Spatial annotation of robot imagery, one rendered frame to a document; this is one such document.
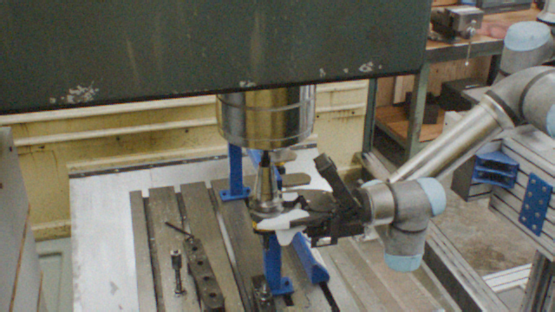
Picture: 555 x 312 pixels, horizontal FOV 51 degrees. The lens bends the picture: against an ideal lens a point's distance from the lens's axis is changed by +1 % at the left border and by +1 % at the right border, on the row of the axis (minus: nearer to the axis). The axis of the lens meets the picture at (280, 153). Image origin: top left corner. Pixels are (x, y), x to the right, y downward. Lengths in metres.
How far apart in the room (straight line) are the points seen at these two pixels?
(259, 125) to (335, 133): 1.37
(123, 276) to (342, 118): 0.96
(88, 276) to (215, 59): 1.26
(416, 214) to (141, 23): 0.63
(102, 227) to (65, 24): 1.32
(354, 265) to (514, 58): 0.78
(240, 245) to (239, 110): 0.81
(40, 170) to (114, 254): 0.40
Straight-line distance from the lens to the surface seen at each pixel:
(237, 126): 0.87
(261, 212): 1.00
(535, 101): 1.20
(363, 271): 1.80
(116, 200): 2.03
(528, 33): 1.87
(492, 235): 3.36
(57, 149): 2.07
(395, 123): 3.85
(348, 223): 1.09
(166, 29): 0.73
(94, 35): 0.73
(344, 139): 2.24
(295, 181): 1.29
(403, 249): 1.16
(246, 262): 1.56
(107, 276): 1.90
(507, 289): 2.69
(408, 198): 1.09
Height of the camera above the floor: 1.89
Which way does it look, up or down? 29 degrees down
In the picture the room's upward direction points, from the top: straight up
